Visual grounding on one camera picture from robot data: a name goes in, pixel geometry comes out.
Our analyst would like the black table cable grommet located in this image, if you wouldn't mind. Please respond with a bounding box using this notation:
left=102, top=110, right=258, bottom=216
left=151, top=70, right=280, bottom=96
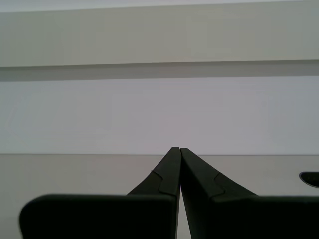
left=299, top=171, right=319, bottom=188

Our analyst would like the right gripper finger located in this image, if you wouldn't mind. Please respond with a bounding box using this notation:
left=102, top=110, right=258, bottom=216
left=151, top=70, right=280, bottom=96
left=180, top=147, right=319, bottom=239
left=19, top=147, right=181, bottom=239

